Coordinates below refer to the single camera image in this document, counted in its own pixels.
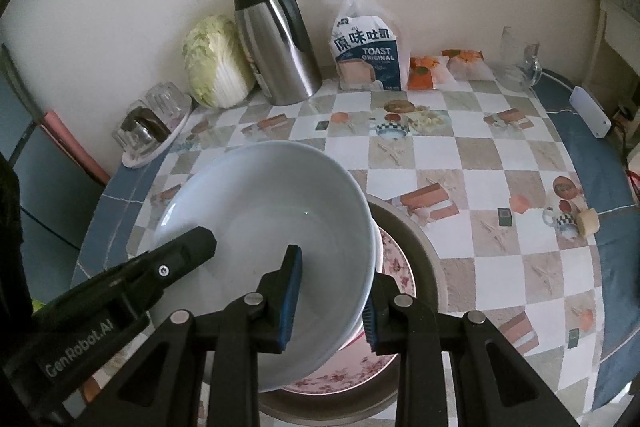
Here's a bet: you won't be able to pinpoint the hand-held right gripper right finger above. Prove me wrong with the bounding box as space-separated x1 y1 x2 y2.
362 274 576 427

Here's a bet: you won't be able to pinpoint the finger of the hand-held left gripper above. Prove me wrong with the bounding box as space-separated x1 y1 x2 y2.
119 226 217 309

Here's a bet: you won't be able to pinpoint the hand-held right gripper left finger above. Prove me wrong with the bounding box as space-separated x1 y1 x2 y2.
92 244 305 427

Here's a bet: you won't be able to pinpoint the round pink floral plate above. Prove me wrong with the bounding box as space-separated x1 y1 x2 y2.
282 224 417 397

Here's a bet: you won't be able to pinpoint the small white round bowl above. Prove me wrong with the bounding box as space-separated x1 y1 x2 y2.
150 142 377 390

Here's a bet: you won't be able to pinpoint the clear glass cup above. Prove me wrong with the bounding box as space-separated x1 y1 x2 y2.
112 127 166 164
145 82 193 128

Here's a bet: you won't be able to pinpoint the glass cups on saucer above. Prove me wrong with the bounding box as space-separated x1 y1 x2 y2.
120 99 194 170

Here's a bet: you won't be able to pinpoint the checkered printed tablecloth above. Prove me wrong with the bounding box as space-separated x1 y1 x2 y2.
70 72 640 427

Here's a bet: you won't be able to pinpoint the napa cabbage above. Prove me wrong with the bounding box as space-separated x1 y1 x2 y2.
181 15 257 109

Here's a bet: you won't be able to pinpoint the stainless steel thermos jug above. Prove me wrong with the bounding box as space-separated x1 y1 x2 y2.
227 0 323 106

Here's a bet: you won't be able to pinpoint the small beige roll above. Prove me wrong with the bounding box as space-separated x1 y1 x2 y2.
575 208 600 237

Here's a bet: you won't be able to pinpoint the orange snack packet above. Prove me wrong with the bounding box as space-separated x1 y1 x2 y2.
407 56 448 91
440 49 486 81

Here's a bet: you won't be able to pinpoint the toast bread bag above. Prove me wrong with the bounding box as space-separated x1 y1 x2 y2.
307 0 403 92

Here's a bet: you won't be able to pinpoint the clear glass mug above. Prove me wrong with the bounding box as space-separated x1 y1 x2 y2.
520 42 547 88

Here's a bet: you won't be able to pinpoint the tall clear drinking glass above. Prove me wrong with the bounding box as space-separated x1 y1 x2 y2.
500 26 526 80

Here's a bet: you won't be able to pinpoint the white power strip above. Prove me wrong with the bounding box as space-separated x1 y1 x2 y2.
570 86 612 139

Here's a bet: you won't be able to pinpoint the black cable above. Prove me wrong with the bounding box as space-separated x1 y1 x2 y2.
20 206 82 254

